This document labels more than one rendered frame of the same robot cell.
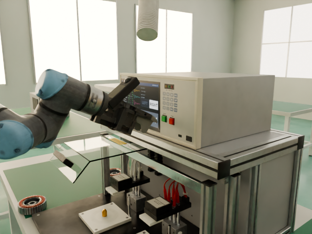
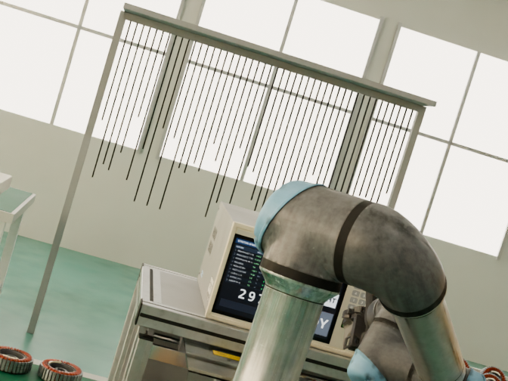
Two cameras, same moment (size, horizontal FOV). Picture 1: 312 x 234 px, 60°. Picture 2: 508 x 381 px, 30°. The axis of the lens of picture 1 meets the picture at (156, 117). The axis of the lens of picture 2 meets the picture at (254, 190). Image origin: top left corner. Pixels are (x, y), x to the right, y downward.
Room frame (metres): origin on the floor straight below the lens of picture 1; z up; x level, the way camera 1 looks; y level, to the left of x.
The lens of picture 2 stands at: (0.17, 1.79, 1.53)
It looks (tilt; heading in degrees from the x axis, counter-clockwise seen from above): 4 degrees down; 299
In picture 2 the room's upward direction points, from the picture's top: 17 degrees clockwise
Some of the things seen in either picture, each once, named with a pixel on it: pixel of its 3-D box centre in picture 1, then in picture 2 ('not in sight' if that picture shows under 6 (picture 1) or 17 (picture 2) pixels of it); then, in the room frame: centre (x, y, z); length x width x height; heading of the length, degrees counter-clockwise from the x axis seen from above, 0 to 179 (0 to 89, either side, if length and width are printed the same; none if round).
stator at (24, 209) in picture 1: (32, 204); not in sight; (1.05, 0.52, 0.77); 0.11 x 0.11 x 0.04
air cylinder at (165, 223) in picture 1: (173, 229); not in sight; (0.84, -0.06, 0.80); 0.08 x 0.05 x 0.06; 36
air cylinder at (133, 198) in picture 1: (136, 200); not in sight; (1.03, 0.08, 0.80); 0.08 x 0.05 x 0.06; 36
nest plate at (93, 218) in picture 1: (104, 217); not in sight; (0.95, 0.20, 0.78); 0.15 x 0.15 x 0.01; 36
